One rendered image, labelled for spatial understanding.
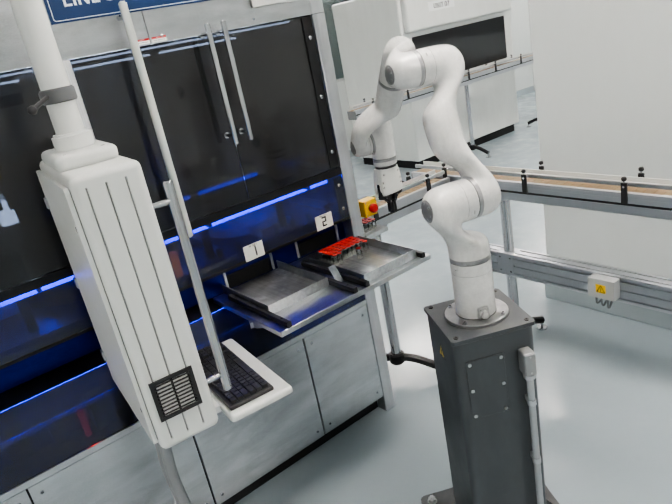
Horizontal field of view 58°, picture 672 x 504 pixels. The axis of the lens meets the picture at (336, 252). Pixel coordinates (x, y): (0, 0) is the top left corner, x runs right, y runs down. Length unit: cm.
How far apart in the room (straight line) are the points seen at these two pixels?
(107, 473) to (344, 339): 107
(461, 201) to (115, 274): 91
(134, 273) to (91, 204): 19
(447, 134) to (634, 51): 162
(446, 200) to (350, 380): 131
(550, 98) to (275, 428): 216
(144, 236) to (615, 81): 240
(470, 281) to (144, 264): 90
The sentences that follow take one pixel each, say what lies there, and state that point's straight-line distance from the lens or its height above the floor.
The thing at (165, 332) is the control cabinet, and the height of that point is 112.
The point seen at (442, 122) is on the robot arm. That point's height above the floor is 145.
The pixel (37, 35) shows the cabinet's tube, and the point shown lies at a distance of 167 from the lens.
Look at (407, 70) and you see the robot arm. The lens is 171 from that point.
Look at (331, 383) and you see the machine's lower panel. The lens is 271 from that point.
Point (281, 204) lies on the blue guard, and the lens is 234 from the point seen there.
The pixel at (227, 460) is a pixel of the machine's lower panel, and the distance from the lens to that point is 255.
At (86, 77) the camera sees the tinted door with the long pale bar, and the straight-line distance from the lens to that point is 205.
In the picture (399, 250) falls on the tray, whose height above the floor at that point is 89.
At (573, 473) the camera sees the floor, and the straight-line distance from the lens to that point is 263.
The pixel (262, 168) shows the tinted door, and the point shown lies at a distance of 230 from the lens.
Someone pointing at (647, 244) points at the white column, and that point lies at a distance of 341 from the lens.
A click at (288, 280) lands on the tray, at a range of 233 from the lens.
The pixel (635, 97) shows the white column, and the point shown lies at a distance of 322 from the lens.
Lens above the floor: 176
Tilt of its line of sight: 20 degrees down
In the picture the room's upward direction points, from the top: 11 degrees counter-clockwise
